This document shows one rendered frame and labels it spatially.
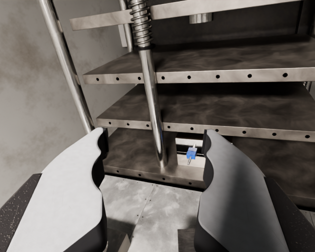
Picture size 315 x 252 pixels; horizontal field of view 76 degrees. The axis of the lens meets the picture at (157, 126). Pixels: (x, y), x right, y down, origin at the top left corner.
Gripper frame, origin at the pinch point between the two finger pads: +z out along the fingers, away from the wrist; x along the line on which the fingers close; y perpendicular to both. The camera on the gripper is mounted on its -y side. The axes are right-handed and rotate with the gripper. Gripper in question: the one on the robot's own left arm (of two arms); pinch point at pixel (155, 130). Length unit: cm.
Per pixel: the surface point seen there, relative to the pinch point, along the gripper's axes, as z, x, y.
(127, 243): 30, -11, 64
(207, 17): 97, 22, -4
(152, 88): 74, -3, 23
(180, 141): 73, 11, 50
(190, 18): 100, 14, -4
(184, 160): 73, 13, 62
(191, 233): 27, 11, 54
